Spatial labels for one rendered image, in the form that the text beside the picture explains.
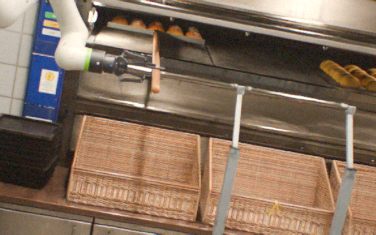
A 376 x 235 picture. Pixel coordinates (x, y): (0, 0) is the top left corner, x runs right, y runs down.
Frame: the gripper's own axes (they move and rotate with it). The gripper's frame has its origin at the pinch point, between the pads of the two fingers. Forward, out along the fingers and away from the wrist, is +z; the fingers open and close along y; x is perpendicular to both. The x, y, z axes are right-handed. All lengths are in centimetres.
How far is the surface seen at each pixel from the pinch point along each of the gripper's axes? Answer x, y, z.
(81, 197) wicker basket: -7, 59, -21
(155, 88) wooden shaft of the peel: 39.8, -0.5, 0.0
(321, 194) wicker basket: -38, 48, 86
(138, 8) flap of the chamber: -41.5, -20.0, -11.2
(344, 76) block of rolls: -79, -3, 94
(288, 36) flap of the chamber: -42, -20, 57
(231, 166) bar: 3.5, 31.5, 37.1
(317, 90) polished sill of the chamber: -57, 3, 78
